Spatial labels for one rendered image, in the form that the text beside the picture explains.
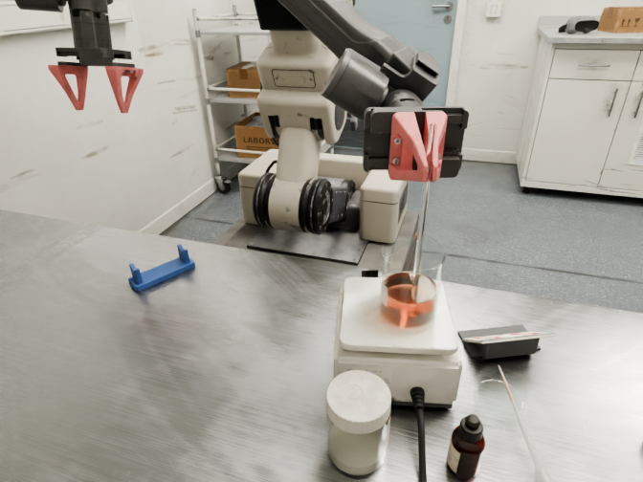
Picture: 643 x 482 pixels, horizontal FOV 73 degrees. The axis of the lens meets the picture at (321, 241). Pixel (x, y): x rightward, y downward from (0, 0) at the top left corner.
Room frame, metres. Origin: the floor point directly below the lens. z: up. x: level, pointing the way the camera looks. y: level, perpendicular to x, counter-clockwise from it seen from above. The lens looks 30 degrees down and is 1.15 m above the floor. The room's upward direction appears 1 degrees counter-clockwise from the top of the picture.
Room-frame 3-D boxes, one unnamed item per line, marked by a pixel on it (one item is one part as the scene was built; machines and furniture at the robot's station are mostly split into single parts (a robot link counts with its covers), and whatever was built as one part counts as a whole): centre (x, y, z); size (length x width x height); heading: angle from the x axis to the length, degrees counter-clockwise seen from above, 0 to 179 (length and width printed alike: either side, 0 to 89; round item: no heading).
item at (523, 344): (0.41, -0.22, 0.77); 0.09 x 0.06 x 0.04; 96
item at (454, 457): (0.25, -0.13, 0.79); 0.03 x 0.03 x 0.07
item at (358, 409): (0.27, -0.03, 0.79); 0.06 x 0.06 x 0.08
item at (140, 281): (0.59, 0.26, 0.77); 0.10 x 0.03 x 0.04; 132
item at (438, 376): (0.40, -0.08, 0.79); 0.22 x 0.13 x 0.08; 174
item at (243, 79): (2.75, 0.28, 0.59); 0.65 x 0.48 x 0.93; 71
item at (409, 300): (0.37, -0.09, 0.88); 0.07 x 0.06 x 0.08; 146
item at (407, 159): (0.39, -0.11, 1.01); 0.09 x 0.07 x 0.07; 177
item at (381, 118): (0.39, -0.09, 1.01); 0.09 x 0.07 x 0.07; 178
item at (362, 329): (0.38, -0.08, 0.83); 0.12 x 0.12 x 0.01; 84
